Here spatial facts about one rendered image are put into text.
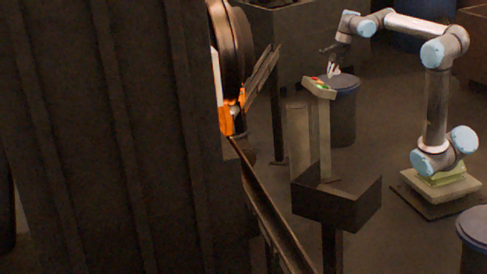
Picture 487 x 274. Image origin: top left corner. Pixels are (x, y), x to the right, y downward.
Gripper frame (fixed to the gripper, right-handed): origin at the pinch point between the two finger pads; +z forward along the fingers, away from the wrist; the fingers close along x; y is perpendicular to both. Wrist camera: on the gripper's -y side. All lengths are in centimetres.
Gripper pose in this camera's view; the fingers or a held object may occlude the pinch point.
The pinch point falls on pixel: (328, 76)
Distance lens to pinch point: 322.7
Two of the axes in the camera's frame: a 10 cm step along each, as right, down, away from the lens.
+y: 9.1, 1.1, 4.1
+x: -3.3, -4.0, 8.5
